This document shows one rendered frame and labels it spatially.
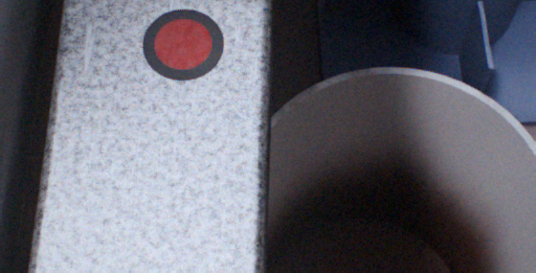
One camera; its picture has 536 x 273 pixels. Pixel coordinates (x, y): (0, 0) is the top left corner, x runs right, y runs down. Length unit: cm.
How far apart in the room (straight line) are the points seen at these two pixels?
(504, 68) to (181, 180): 110
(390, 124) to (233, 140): 73
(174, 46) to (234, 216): 7
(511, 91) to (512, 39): 8
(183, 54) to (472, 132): 70
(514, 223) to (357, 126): 19
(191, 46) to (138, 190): 6
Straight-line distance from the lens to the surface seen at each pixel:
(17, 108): 41
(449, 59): 145
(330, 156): 116
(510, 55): 148
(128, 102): 40
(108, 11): 42
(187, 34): 41
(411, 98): 107
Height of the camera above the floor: 127
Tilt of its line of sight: 65 degrees down
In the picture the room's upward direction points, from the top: straight up
